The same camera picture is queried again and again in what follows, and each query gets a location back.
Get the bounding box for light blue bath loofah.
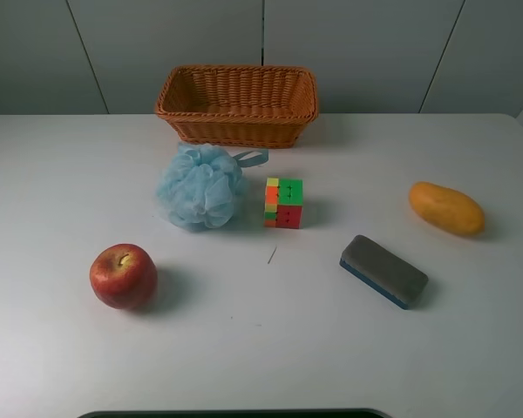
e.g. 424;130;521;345
156;142;269;232

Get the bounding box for multicoloured puzzle cube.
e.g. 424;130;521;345
264;178;303;229

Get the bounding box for orange wicker basket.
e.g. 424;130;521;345
154;64;319;149

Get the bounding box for grey blue board eraser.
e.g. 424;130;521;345
339;235;429;310

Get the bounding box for red apple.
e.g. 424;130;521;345
89;244;158;310

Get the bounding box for yellow orange mango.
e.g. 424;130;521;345
408;182;486;236

